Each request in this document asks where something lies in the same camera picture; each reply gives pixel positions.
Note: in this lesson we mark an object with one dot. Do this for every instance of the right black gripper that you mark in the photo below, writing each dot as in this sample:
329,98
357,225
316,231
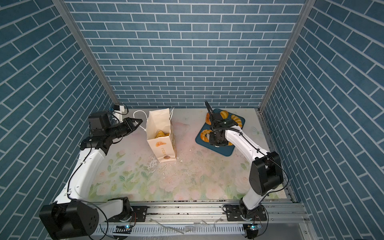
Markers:
212,141

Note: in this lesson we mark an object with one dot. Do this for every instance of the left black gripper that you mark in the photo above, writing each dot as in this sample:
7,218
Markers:
128,125

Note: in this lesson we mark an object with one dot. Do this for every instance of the long croissant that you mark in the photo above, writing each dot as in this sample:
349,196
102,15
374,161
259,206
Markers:
161,134

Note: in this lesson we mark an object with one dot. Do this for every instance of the white printed paper bag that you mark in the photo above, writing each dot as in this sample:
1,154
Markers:
163,148

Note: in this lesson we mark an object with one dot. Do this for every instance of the silver metal tongs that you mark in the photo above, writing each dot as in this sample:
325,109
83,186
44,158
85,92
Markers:
210,110

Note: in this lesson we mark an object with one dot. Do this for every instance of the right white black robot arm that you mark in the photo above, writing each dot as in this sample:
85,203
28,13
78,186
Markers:
266,172

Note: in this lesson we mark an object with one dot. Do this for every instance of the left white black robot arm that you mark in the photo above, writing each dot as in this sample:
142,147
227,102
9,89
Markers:
71,214

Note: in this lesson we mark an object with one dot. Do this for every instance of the brown bread piece top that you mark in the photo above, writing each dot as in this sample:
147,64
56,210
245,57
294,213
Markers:
207,119

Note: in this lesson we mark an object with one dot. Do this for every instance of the dark blue tray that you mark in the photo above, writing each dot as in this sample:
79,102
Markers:
223,150

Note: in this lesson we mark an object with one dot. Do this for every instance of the small round croissant top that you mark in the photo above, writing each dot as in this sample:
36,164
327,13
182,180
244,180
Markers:
224,114

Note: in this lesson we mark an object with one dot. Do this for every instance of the croissant right on tray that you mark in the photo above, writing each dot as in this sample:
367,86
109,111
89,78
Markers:
237,120

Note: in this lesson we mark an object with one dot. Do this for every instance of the ring donut bread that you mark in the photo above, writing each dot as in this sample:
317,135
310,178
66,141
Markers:
205,135

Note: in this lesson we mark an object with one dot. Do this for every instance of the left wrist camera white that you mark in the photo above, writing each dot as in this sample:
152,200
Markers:
119,111

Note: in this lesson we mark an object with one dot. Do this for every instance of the left aluminium corner post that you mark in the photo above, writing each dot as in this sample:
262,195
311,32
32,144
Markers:
77,34

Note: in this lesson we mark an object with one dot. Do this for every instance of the aluminium corner post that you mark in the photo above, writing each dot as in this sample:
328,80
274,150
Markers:
77,34
304,14

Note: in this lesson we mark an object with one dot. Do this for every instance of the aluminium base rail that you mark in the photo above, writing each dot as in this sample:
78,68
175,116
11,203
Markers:
274,220

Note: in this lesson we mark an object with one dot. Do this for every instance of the right aluminium corner post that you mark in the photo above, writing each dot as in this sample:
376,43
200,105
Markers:
304,14

